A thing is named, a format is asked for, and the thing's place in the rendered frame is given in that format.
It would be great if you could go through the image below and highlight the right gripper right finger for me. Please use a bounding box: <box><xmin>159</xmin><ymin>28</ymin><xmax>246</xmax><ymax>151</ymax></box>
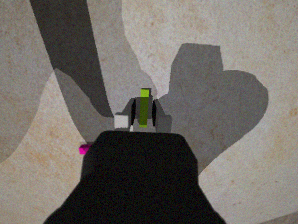
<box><xmin>152</xmin><ymin>100</ymin><xmax>172</xmax><ymax>133</ymax></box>

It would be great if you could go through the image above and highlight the lime green rod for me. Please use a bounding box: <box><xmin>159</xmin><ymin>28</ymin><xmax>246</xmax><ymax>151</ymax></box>
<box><xmin>139</xmin><ymin>88</ymin><xmax>149</xmax><ymax>128</ymax></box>

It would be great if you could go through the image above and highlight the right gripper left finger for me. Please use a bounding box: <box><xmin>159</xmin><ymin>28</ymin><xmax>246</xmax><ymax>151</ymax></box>
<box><xmin>114</xmin><ymin>99</ymin><xmax>136</xmax><ymax>131</ymax></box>

